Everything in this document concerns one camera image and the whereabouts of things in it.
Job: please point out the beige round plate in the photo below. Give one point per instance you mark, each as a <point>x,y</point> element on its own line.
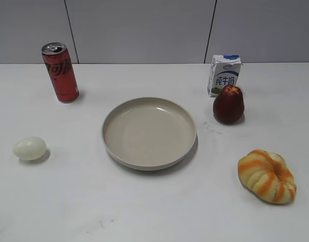
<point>149,134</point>

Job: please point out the orange striped croissant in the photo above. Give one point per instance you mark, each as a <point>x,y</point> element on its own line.
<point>267,176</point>

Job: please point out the dark red apple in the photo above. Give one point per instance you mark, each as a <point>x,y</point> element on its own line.
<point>228,106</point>

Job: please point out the white blue milk carton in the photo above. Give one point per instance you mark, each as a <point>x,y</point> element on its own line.
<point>224,71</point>

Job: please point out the red cola can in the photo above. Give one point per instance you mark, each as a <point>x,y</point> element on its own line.
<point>59,67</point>

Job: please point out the white egg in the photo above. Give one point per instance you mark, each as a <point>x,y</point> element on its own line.
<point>30,148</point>

